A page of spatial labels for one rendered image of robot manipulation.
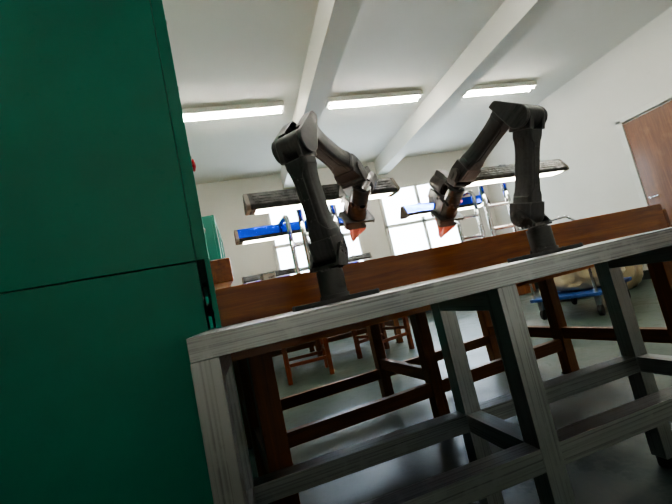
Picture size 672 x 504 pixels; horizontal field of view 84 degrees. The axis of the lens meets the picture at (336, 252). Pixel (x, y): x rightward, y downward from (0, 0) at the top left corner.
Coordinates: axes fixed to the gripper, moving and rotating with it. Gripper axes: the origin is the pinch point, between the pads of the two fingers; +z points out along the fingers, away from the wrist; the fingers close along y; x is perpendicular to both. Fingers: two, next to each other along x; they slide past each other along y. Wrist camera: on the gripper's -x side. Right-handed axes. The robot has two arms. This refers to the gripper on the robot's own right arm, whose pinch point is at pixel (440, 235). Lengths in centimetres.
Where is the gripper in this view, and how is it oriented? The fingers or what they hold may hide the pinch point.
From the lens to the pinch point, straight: 141.3
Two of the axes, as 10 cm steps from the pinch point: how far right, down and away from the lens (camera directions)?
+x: 3.7, 6.1, -7.0
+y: -9.2, 1.7, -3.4
